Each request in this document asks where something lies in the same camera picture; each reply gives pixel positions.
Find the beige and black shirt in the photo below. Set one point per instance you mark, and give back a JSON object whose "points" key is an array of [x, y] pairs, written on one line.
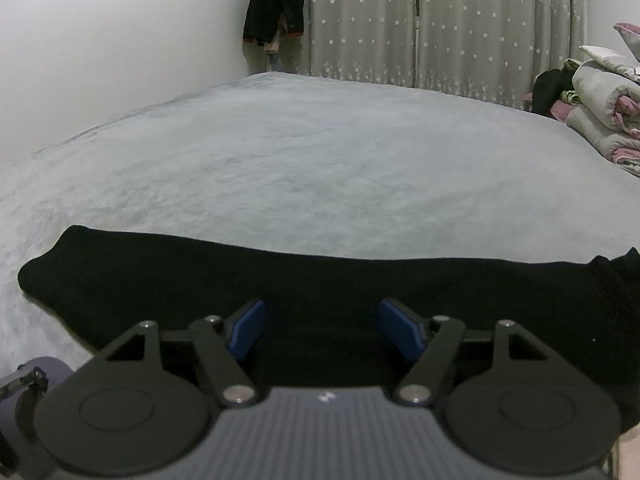
{"points": [[150, 285]]}

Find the white flower-print pillow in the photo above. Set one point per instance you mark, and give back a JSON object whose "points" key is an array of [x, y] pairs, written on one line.
{"points": [[607, 56]]}

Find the grey bed sheet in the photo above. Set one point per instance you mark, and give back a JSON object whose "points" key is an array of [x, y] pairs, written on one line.
{"points": [[300, 170]]}

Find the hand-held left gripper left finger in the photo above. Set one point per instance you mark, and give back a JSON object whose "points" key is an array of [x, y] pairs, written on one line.
{"points": [[247, 327]]}

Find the black hanging jacket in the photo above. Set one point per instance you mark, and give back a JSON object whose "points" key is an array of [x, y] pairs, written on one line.
{"points": [[272, 0]]}

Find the grey and pink pillow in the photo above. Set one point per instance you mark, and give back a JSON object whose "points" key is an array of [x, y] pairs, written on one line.
{"points": [[631, 37]]}

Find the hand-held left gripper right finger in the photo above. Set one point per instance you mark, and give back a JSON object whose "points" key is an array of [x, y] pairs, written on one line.
{"points": [[399, 329]]}

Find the crumpled black garment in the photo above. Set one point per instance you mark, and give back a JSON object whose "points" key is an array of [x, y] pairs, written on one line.
{"points": [[547, 90]]}

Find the folded grey and pink quilt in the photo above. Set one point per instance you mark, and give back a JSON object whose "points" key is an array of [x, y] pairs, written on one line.
{"points": [[600, 105]]}

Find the grey star-print curtain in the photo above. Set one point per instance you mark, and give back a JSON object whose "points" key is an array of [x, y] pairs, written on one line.
{"points": [[500, 25], [360, 20]]}

